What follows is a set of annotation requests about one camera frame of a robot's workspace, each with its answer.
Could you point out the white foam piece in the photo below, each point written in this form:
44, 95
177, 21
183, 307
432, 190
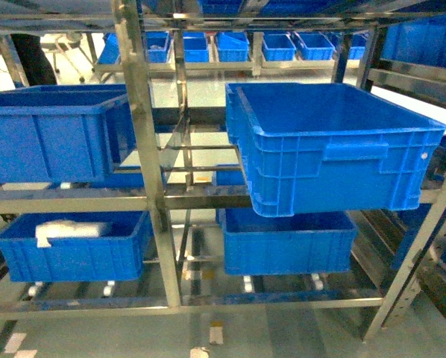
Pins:
62, 229

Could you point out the stainless steel shelf rack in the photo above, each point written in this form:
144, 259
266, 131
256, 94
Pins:
389, 295

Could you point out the blue crate lower shelf right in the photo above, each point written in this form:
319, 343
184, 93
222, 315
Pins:
312, 243

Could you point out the blue crate on shelf right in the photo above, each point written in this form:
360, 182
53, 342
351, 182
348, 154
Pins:
313, 148

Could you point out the blue crate on shelf left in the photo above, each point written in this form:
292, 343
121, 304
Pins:
64, 133

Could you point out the blue crate on shelf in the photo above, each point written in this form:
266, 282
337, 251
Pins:
313, 148
64, 133

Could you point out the blue crate lower shelf left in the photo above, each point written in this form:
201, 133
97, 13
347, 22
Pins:
116, 255

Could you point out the blue crate shelf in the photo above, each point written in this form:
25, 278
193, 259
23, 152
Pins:
312, 243
116, 255

